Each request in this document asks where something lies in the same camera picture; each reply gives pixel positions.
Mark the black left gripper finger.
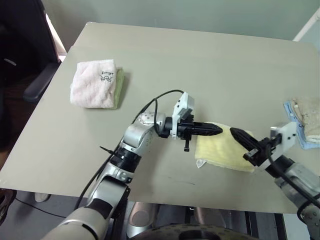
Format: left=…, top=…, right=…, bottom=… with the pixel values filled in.
left=197, top=128, right=223, bottom=137
left=197, top=121, right=223, bottom=131

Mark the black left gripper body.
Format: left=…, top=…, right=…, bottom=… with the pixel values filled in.
left=174, top=112, right=202, bottom=153

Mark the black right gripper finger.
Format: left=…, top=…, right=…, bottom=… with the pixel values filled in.
left=230, top=129, right=257, bottom=153
left=230, top=127, right=262, bottom=149

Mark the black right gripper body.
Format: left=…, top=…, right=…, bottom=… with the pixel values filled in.
left=243, top=137, right=280, bottom=167

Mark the yellow fluffy towel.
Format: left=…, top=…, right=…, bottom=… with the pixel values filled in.
left=194, top=121, right=258, bottom=173

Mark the beige folded towel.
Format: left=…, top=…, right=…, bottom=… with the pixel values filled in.
left=291, top=96, right=320, bottom=143

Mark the green folded towel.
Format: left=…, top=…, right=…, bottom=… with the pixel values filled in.
left=113, top=67, right=125, bottom=110

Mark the pink folded towel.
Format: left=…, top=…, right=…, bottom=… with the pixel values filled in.
left=69, top=58, right=118, bottom=110

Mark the black zip tie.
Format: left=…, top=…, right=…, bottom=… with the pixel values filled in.
left=99, top=146, right=117, bottom=157

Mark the silver rounded robot shell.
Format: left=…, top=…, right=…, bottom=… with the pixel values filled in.
left=126, top=201, right=161, bottom=238

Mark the dark perforated round disc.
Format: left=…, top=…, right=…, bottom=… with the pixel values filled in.
left=136, top=223, right=261, bottom=240

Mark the white pipe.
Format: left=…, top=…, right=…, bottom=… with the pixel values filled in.
left=292, top=11, right=320, bottom=42

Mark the black office chair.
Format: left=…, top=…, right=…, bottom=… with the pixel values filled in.
left=0, top=0, right=66, bottom=103

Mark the brown shoe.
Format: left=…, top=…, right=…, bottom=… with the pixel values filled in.
left=0, top=189, right=17, bottom=225

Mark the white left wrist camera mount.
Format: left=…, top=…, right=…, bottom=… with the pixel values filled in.
left=171, top=91, right=196, bottom=140

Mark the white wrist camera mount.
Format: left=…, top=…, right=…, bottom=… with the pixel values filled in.
left=259, top=121, right=298, bottom=169
left=171, top=91, right=196, bottom=140

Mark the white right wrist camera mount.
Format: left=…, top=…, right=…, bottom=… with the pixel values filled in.
left=259, top=121, right=298, bottom=169

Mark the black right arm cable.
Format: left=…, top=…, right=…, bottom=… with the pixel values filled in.
left=263, top=142, right=320, bottom=226

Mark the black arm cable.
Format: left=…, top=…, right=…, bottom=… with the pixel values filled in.
left=263, top=142, right=320, bottom=226
left=74, top=89, right=186, bottom=211

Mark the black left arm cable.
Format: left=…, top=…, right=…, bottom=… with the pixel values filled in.
left=74, top=89, right=186, bottom=211

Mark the black metal table frame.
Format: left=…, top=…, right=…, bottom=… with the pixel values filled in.
left=244, top=211, right=288, bottom=240

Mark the thin black floor cable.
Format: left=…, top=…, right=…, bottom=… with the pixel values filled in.
left=14, top=198, right=69, bottom=218

